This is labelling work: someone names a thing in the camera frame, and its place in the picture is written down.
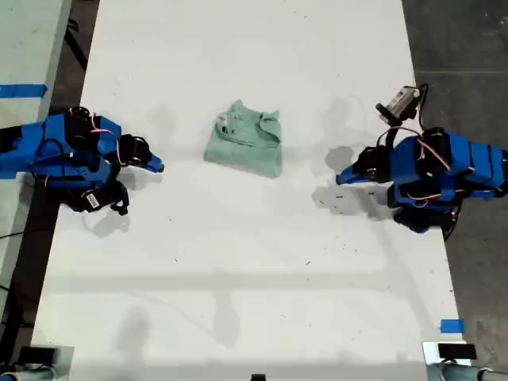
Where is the pale green T-shirt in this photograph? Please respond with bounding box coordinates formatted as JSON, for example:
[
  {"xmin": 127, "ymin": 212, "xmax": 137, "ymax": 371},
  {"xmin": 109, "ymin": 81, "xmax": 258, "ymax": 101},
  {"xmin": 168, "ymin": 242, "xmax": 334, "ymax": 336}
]
[{"xmin": 202, "ymin": 98, "xmax": 283, "ymax": 179}]

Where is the black metal strut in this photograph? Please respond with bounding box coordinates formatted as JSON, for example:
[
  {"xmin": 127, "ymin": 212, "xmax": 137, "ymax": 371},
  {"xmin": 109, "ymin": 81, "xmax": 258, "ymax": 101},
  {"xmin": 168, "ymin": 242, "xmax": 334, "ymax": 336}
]
[{"xmin": 63, "ymin": 17, "xmax": 89, "ymax": 72}]

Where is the long blue tape strip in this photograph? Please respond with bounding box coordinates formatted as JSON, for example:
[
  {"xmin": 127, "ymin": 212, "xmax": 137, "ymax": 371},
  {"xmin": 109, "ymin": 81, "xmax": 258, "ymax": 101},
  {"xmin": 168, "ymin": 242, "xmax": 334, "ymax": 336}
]
[{"xmin": 0, "ymin": 83, "xmax": 49, "ymax": 98}]

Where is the white side table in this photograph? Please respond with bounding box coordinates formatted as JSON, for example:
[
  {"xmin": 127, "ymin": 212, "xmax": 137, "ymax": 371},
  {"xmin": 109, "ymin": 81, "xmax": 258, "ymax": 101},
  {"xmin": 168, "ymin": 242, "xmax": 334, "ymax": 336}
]
[{"xmin": 0, "ymin": 0, "xmax": 73, "ymax": 318}]

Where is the blue tape patch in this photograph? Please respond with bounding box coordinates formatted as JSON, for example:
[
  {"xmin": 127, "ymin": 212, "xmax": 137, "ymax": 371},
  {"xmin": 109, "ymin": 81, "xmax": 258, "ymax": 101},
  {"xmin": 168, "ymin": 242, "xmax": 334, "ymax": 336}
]
[{"xmin": 440, "ymin": 318, "xmax": 465, "ymax": 334}]

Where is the small black box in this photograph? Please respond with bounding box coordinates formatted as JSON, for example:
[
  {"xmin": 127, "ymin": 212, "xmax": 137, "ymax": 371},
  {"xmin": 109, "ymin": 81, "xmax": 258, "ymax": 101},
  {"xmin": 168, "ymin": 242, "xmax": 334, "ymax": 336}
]
[
  {"xmin": 437, "ymin": 343, "xmax": 477, "ymax": 359},
  {"xmin": 18, "ymin": 346, "xmax": 56, "ymax": 365}
]

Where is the pale grey padded tube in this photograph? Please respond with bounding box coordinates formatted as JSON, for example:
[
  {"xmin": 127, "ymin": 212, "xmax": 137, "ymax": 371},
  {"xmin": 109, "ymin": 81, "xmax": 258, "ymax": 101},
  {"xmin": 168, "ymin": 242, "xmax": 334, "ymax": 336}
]
[
  {"xmin": 0, "ymin": 365, "xmax": 56, "ymax": 381},
  {"xmin": 427, "ymin": 361, "xmax": 508, "ymax": 381}
]

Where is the black camera box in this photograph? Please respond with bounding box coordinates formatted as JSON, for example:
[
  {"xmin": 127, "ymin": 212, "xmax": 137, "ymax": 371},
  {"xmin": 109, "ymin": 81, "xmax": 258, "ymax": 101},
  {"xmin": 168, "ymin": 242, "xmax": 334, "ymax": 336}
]
[
  {"xmin": 81, "ymin": 186, "xmax": 131, "ymax": 217},
  {"xmin": 375, "ymin": 85, "xmax": 421, "ymax": 125}
]

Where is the black camera cable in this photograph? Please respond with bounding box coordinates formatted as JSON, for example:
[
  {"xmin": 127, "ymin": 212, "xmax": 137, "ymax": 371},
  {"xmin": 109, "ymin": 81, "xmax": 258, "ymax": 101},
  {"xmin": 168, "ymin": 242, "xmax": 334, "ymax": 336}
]
[
  {"xmin": 37, "ymin": 138, "xmax": 75, "ymax": 179},
  {"xmin": 414, "ymin": 82, "xmax": 429, "ymax": 132}
]

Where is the black base cable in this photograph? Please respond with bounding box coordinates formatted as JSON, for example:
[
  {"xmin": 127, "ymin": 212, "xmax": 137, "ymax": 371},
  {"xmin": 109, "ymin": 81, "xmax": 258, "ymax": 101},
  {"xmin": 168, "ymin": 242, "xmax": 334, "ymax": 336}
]
[{"xmin": 443, "ymin": 194, "xmax": 464, "ymax": 243}]

